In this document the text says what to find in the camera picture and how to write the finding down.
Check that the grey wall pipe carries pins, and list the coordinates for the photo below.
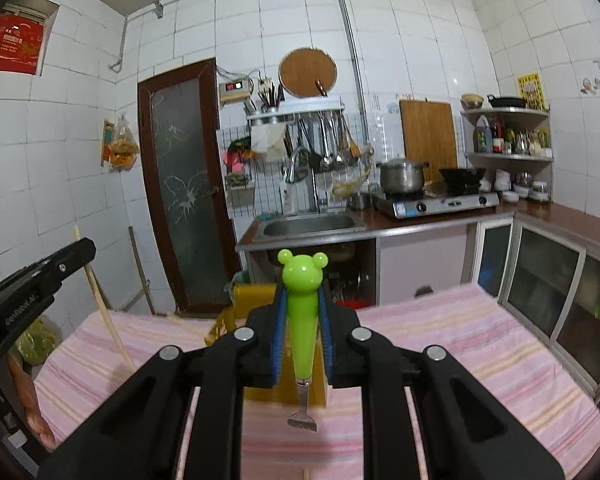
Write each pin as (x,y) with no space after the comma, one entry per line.
(352,60)

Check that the wall decal stickers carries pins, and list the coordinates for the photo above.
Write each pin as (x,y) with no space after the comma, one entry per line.
(591,85)

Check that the metal wall rack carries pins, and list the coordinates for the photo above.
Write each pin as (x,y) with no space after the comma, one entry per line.
(300,107)

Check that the black wok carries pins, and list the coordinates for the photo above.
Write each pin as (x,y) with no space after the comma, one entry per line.
(462,175)

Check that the wooden chopstick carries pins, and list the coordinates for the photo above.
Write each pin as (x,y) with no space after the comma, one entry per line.
(111,330)

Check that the cooking oil bottle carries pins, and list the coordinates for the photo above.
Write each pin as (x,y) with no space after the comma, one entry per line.
(482,137)

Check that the red cardboard box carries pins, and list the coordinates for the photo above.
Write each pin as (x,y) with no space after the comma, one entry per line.
(10,45)

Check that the hanging plastic snack bag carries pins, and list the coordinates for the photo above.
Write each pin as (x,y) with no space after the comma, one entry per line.
(122,147)

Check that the yellow slotted utensil holder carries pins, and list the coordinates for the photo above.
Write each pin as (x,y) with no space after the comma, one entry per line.
(252,297)

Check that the yellow plastic bag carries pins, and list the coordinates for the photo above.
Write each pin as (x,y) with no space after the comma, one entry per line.
(35,342)

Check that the steel cooking pot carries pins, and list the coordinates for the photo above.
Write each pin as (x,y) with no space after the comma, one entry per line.
(402,177)

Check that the yellow wall poster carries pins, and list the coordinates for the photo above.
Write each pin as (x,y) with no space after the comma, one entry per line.
(531,90)

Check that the glass door kitchen cabinet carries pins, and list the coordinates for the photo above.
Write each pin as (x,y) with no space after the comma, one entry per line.
(545,270)

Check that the metal bowl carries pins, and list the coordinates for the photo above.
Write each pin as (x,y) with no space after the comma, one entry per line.
(524,180)

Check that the brown wooden stick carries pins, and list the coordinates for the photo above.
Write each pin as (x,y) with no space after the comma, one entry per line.
(141,270)

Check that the row of hanging kitchen utensils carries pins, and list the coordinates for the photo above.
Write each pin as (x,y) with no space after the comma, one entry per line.
(327,145)

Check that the brown frosted glass door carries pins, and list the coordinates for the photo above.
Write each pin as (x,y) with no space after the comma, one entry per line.
(180,185)

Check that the black pan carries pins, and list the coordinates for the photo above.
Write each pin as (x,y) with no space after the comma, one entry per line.
(507,101)

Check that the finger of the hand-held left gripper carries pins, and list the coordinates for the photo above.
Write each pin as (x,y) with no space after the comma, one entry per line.
(65,260)

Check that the wooden cutting board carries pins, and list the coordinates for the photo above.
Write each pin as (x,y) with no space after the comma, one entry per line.
(427,135)

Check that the round bamboo board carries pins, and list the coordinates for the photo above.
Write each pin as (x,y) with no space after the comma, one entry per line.
(305,72)

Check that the steel sink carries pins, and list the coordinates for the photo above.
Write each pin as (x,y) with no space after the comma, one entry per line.
(310,225)

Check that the white hanging cloth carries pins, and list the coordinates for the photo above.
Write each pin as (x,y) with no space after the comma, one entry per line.
(267,142)

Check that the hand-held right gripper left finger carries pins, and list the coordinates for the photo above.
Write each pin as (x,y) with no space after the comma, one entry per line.
(280,332)

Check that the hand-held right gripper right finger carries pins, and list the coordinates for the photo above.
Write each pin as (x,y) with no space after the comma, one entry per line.
(327,335)

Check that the red bucket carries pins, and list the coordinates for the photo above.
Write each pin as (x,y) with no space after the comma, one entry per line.
(352,304)

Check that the beige bowl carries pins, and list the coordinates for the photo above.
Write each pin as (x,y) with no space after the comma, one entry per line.
(472,101)

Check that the small steel pot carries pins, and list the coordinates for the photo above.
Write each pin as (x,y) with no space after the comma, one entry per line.
(360,201)

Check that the red hanging gloves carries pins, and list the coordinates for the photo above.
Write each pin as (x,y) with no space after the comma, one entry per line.
(235,155)

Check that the metal chopstick cup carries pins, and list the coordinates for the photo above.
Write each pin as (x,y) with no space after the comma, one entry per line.
(270,102)

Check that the steel gas stove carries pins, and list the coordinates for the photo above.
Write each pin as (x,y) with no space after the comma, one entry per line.
(430,205)

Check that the steel faucet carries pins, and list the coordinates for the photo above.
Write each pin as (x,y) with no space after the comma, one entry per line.
(314,185)

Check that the pink striped table cloth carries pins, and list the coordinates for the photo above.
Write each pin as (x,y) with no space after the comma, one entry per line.
(455,335)

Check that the white wall meter box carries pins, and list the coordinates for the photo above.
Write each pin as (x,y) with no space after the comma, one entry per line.
(234,91)

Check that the person's left hand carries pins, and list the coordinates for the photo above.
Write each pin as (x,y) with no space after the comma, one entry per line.
(27,390)

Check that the metal corner shelf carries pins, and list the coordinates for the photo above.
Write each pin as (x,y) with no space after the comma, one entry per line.
(510,157)

